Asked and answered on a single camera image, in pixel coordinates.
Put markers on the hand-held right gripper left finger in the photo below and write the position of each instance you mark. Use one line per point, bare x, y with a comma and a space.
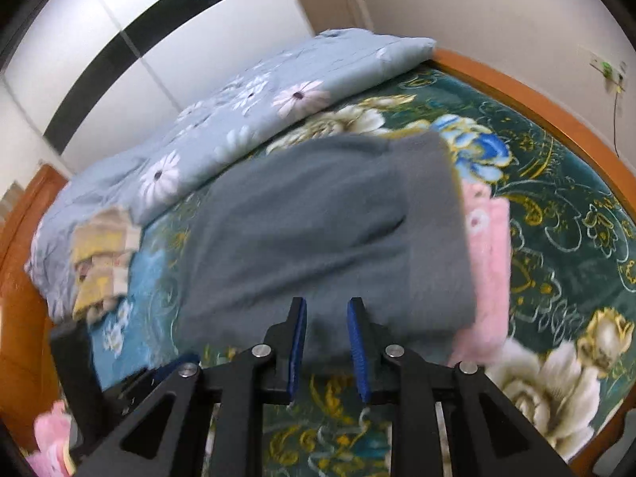
298, 348

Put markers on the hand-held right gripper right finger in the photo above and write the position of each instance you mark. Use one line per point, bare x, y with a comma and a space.
357, 353

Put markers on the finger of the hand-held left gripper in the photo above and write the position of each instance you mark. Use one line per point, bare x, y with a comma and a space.
174, 363

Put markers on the grey sweater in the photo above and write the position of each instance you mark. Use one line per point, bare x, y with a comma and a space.
308, 218

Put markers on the beige sweater with yellow letters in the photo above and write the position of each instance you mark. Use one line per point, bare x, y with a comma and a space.
99, 253

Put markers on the pink fluffy garment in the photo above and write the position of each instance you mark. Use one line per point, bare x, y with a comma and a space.
489, 268

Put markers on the light blue floral quilt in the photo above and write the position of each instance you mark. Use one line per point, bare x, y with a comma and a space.
223, 119

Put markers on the white and black wardrobe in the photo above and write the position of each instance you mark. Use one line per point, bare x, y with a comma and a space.
99, 25

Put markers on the wooden bed frame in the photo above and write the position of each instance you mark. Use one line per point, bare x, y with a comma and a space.
25, 308

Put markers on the white wall socket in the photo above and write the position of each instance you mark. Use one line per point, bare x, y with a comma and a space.
607, 67

